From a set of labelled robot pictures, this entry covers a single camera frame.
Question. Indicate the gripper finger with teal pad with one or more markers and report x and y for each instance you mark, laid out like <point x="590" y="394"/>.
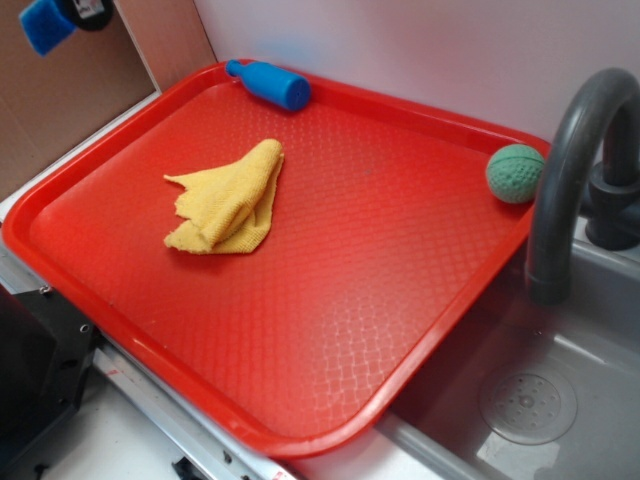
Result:
<point x="87" y="15"/>

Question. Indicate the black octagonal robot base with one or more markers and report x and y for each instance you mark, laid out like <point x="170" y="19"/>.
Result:
<point x="47" y="348"/>

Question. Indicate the brown cardboard panel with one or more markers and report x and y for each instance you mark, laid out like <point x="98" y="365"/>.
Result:
<point x="51" y="104"/>

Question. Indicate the blue plastic bottle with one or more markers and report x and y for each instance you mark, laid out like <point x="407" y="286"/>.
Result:
<point x="286" y="89"/>

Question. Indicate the yellow knitted cloth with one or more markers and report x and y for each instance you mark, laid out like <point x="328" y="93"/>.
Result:
<point x="228" y="209"/>

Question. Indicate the red plastic tray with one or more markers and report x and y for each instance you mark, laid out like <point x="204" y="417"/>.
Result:
<point x="384" y="233"/>

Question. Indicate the green textured ball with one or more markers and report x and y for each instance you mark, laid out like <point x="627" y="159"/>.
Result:
<point x="513" y="173"/>

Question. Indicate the dark grey toy faucet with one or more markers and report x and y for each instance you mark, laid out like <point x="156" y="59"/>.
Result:
<point x="592" y="170"/>

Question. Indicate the grey toy sink basin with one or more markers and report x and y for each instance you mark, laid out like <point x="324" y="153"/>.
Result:
<point x="522" y="391"/>

